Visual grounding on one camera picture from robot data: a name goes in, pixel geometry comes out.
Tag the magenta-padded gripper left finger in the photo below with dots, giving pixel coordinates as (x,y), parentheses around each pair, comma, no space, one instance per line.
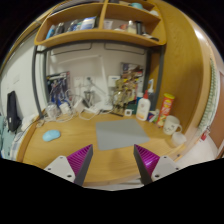
(78,161)

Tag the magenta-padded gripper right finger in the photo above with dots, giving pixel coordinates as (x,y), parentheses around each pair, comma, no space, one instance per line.
(148,161)

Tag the light blue computer mouse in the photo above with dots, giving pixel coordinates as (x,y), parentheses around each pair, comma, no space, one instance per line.
(51,135)

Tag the grey mouse pad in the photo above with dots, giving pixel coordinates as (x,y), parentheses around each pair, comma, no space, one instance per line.
(120,135)

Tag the small white cup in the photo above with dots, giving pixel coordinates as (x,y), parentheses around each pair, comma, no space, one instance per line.
(179,139)

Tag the white mug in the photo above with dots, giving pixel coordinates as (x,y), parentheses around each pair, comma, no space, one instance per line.
(171,125)

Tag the small white tube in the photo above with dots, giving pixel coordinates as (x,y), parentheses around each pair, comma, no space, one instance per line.
(152,116)

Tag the white power strip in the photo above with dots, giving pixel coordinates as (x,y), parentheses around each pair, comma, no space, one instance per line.
(92,110)

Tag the white cube clock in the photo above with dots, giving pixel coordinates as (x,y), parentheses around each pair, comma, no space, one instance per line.
(128,112)

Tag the white red-capped lotion bottle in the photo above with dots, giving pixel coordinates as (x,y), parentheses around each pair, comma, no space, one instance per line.
(143,108)

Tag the red chips can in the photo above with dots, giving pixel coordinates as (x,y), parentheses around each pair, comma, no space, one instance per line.
(165,110)

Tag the white charger block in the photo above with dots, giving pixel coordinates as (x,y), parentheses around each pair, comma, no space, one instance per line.
(64,108)
(79,105)

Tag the clear domed container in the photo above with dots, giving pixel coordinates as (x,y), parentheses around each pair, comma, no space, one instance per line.
(51,111)

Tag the black ruler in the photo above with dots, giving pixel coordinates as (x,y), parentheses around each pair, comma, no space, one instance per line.
(116,114)

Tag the blue plaid bedding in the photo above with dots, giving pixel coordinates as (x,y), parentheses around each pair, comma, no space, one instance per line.
(18,146)

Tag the dark bottle white nozzle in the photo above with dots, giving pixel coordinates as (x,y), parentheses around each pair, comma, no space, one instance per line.
(151,98)

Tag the white crumpled plastic bag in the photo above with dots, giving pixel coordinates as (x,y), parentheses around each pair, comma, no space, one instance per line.
(28,121)

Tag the tree figure toy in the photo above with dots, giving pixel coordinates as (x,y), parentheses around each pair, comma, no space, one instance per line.
(122,96)

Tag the teal cloth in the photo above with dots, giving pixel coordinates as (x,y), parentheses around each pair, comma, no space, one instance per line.
(4,136)

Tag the colourful printed box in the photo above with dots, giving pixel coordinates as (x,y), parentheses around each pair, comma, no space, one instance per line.
(133,70)

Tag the wooden shelf unit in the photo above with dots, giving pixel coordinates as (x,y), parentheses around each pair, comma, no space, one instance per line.
(100,35)

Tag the white wall socket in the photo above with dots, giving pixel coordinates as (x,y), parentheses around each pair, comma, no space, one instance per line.
(78,85)
(89,83)

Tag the white wall box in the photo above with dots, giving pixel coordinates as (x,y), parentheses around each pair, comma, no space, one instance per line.
(113,81)

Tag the grey metal shelf frame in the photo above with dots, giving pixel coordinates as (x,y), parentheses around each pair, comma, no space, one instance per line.
(34,83)

